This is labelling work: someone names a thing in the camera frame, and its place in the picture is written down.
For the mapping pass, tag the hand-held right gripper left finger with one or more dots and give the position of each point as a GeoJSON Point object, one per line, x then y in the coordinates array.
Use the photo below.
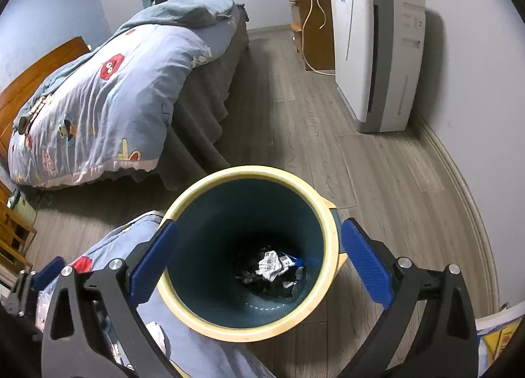
{"type": "Point", "coordinates": [154, 263]}

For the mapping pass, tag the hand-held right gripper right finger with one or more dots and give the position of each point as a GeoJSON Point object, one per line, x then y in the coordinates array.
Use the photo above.
{"type": "Point", "coordinates": [365, 263]}

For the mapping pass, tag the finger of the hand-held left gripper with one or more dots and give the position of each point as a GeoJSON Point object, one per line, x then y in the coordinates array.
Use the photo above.
{"type": "Point", "coordinates": [48, 272]}

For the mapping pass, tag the blue wrapper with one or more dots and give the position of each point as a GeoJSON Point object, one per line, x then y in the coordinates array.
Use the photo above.
{"type": "Point", "coordinates": [296, 260]}

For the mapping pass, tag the yellow rimmed teal trash bin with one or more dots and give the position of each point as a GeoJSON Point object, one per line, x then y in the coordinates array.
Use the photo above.
{"type": "Point", "coordinates": [229, 218]}

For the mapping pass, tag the white printed paper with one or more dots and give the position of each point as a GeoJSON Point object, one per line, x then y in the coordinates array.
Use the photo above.
{"type": "Point", "coordinates": [272, 265]}

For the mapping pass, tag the wooden stool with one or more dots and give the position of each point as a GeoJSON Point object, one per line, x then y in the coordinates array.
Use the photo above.
{"type": "Point", "coordinates": [16, 238]}

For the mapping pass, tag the white green canister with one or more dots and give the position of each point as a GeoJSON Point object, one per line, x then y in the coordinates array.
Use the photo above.
{"type": "Point", "coordinates": [22, 208]}

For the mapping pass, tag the crumpled white tissue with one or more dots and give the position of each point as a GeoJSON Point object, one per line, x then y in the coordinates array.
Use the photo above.
{"type": "Point", "coordinates": [158, 337]}

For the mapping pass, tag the blue cartoon printed blanket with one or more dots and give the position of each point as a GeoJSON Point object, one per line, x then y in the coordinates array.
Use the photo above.
{"type": "Point", "coordinates": [205, 345]}

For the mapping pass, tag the black plastic scraps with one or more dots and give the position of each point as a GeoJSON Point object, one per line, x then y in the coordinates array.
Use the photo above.
{"type": "Point", "coordinates": [266, 286]}

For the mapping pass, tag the yellow printed bag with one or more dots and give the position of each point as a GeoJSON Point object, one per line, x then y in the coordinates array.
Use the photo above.
{"type": "Point", "coordinates": [498, 341]}

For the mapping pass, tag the far bed with cartoon quilt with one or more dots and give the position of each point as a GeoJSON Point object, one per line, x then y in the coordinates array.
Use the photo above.
{"type": "Point", "coordinates": [123, 95]}

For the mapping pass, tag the bed with grey skirt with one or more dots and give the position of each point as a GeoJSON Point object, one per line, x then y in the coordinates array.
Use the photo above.
{"type": "Point", "coordinates": [205, 95]}

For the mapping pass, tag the wooden headboard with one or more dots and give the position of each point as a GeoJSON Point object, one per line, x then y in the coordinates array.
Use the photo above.
{"type": "Point", "coordinates": [37, 74]}

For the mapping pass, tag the white air purifier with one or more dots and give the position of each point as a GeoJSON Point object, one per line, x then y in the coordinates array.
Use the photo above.
{"type": "Point", "coordinates": [369, 54]}

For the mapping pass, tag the wooden cabinet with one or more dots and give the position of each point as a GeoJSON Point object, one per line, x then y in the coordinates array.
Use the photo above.
{"type": "Point", "coordinates": [320, 29]}

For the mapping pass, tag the plain blue blanket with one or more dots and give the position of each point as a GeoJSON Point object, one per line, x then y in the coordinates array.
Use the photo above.
{"type": "Point", "coordinates": [192, 9]}

